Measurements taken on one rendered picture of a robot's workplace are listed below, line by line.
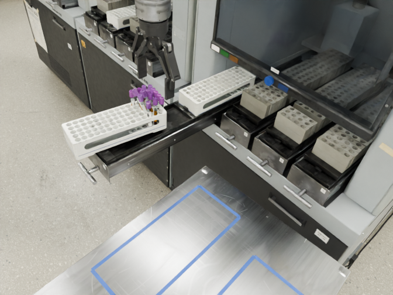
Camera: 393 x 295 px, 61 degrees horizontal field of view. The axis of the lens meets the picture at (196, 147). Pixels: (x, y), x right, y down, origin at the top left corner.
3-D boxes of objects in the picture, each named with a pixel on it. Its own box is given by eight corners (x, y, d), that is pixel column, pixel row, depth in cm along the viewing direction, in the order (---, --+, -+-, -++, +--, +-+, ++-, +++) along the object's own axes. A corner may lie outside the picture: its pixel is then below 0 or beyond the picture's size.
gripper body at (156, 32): (131, 14, 85) (134, 47, 92) (151, 26, 81) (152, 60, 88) (155, 7, 89) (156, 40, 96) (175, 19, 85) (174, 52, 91)
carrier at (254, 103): (268, 118, 114) (271, 104, 110) (264, 120, 113) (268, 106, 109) (242, 102, 120) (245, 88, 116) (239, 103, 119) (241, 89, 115)
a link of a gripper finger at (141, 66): (137, 58, 98) (136, 57, 98) (138, 79, 103) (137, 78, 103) (145, 55, 99) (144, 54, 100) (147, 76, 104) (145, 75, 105)
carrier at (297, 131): (304, 143, 106) (310, 128, 102) (300, 145, 105) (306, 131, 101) (276, 123, 112) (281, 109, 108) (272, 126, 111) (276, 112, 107)
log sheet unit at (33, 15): (35, 41, 256) (21, -7, 232) (50, 56, 242) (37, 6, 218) (31, 42, 255) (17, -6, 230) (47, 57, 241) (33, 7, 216)
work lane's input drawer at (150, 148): (235, 88, 142) (238, 69, 136) (259, 103, 135) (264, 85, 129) (75, 163, 105) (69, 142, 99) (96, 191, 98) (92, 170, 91)
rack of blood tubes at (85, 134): (152, 110, 113) (152, 95, 109) (167, 127, 108) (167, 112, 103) (65, 140, 100) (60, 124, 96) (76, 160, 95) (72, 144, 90)
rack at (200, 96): (235, 78, 134) (237, 65, 130) (253, 90, 129) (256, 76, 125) (177, 105, 119) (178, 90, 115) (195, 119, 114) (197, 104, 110)
